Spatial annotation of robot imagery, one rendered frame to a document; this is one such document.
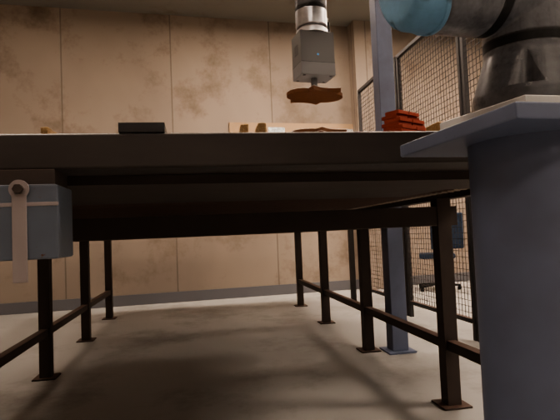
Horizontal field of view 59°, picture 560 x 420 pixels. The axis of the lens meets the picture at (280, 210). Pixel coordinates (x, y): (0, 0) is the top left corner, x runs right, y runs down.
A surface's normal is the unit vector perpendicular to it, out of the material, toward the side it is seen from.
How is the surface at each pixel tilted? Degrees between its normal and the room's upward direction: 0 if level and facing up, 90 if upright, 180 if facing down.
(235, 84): 90
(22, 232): 90
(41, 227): 90
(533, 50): 74
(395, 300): 90
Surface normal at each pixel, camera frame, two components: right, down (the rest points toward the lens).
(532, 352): -0.58, -0.01
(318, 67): 0.29, -0.06
